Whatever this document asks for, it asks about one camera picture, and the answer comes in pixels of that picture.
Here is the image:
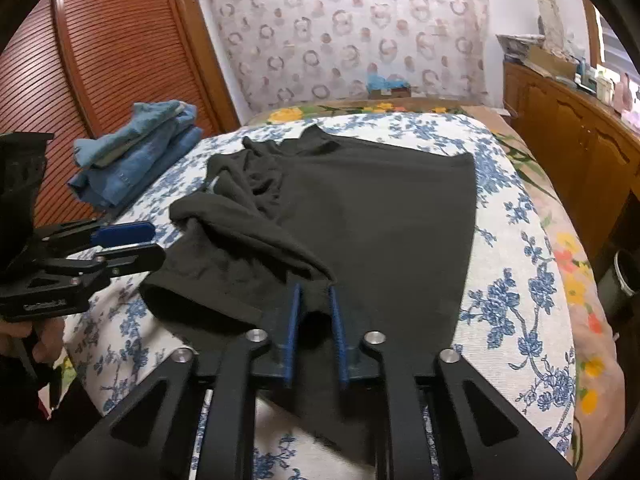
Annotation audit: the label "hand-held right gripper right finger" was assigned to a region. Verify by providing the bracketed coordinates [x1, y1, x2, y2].
[325, 284, 581, 480]

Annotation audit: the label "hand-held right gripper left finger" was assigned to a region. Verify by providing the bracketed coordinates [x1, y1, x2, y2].
[50, 282, 306, 480]

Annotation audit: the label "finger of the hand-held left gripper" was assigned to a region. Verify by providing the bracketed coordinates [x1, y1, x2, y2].
[32, 217, 156, 256]
[42, 244, 167, 286]

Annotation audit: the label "black shirt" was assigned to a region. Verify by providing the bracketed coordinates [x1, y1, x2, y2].
[139, 125, 477, 471]

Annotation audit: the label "person's left hand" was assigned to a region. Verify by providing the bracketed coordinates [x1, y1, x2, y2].
[0, 316, 67, 367]

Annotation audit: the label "blue denim folded jeans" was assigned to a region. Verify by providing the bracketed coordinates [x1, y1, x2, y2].
[67, 126, 204, 210]

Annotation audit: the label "light blue folded jeans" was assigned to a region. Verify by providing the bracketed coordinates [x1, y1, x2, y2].
[73, 100, 199, 168]

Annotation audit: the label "blue floral white bedsheet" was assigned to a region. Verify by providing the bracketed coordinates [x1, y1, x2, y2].
[64, 111, 577, 480]

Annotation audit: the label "louvered wooden wardrobe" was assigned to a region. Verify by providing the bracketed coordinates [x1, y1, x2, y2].
[0, 0, 242, 233]

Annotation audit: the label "flower patterned brown blanket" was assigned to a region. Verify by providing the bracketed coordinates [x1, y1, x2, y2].
[245, 99, 628, 466]

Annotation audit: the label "cardboard box with blue wrap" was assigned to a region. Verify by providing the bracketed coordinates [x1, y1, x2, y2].
[366, 71, 414, 101]

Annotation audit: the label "dark waste bin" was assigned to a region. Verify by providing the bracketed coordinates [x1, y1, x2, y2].
[596, 247, 638, 322]

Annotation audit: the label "wooden sideboard cabinet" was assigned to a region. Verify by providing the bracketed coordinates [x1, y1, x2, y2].
[502, 57, 640, 273]

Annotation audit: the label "patterned flat box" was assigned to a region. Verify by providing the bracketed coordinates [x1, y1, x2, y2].
[496, 33, 547, 57]

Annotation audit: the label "open cardboard box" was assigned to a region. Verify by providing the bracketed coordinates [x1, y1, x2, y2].
[520, 47, 582, 80]

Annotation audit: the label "pink bottle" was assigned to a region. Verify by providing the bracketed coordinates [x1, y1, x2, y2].
[613, 72, 637, 113]

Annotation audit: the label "ring patterned sheer curtain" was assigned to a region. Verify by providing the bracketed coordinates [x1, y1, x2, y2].
[206, 0, 492, 116]

